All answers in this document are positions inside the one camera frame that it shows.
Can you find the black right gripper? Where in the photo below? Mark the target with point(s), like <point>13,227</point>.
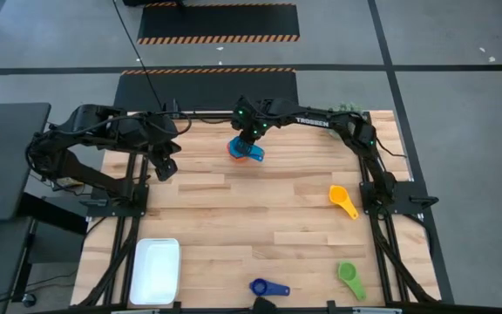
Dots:
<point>251,135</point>

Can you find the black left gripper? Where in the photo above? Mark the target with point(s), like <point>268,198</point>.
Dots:
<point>164,152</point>

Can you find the teal measuring cup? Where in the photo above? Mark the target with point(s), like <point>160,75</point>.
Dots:
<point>235,147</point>

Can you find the blue measuring cup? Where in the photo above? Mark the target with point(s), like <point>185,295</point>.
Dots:
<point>257,153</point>

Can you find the orange measuring cup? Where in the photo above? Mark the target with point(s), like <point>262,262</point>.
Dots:
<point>233,157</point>

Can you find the yellow measuring cup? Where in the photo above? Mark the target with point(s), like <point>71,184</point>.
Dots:
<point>338,195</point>

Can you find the indigo measuring cup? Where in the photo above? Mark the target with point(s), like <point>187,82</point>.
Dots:
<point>279,289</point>

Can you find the green measuring cup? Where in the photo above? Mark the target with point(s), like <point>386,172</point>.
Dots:
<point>348,272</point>

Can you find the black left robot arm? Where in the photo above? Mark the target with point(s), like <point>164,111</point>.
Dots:
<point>94,124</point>

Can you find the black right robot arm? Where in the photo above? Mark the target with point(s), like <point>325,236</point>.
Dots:
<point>312,121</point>

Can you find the white plastic basket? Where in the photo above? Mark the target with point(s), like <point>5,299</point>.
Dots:
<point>155,270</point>

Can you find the black hazard-striped floor mat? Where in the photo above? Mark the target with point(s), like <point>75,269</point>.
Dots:
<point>207,89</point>
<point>216,22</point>

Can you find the grey desk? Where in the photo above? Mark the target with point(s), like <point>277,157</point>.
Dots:
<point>11,165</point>

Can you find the black aluminium table frame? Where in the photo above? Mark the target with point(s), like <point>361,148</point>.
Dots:
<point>412,200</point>

